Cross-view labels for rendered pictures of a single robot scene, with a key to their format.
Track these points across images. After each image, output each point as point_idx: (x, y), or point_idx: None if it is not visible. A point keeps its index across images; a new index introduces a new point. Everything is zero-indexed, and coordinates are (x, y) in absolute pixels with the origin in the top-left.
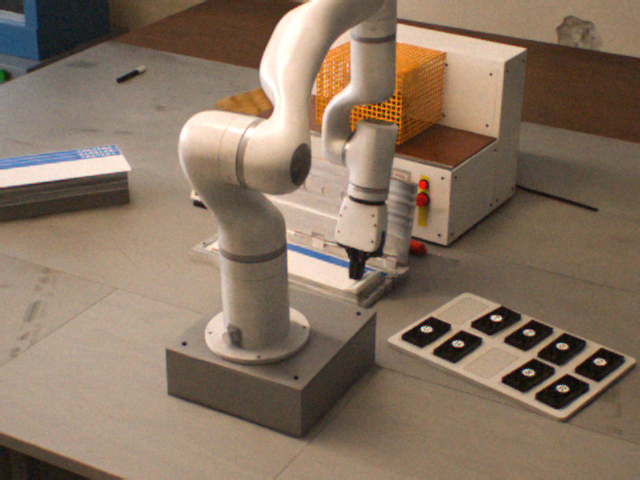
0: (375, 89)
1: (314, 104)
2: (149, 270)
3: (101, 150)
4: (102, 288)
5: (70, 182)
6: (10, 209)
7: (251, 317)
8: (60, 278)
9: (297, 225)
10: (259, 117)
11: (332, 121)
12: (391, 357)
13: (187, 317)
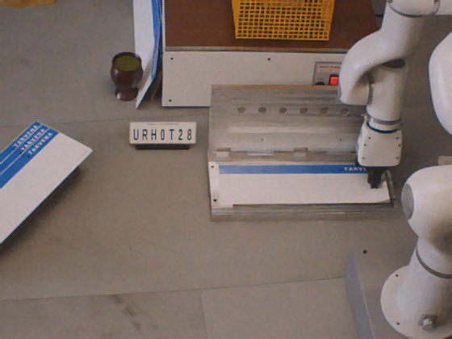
0: (415, 48)
1: (193, 7)
2: (198, 253)
3: (34, 135)
4: (187, 295)
5: None
6: (5, 240)
7: (449, 304)
8: (140, 302)
9: (278, 146)
10: (172, 46)
11: (362, 76)
12: None
13: (290, 292)
